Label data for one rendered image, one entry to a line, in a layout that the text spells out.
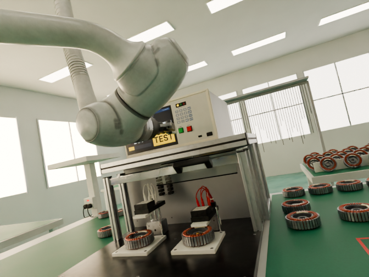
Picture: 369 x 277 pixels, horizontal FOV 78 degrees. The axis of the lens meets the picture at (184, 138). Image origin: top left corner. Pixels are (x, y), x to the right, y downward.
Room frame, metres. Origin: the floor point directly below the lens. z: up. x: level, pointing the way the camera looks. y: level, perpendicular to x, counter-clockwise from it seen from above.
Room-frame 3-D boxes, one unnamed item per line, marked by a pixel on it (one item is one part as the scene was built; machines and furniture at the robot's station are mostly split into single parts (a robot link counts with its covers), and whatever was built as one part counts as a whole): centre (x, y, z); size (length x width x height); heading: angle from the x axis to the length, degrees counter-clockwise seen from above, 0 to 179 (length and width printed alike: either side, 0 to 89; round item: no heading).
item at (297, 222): (0.85, -0.36, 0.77); 0.11 x 0.11 x 0.04
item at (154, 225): (1.04, 0.19, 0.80); 0.08 x 0.05 x 0.06; 69
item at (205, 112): (1.15, 0.00, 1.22); 0.44 x 0.39 x 0.20; 69
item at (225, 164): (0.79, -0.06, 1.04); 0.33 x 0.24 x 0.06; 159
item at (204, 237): (0.81, 0.02, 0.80); 0.11 x 0.11 x 0.04
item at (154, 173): (0.95, 0.10, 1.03); 0.62 x 0.01 x 0.03; 69
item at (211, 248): (0.81, 0.02, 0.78); 0.15 x 0.15 x 0.01; 69
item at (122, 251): (0.90, 0.25, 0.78); 0.15 x 0.15 x 0.01; 69
